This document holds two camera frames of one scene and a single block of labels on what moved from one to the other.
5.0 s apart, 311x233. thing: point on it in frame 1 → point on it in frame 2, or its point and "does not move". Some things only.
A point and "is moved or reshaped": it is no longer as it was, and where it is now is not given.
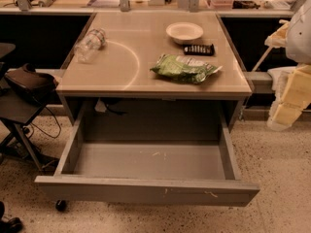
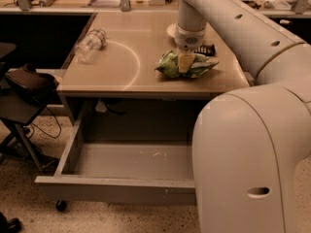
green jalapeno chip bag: [184, 68] is moved or reshaped
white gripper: [299, 38] → [190, 39]
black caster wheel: [60, 205] does not move
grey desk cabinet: [153, 77] does not move
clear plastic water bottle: [88, 46] does not move
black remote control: [198, 49] does not move
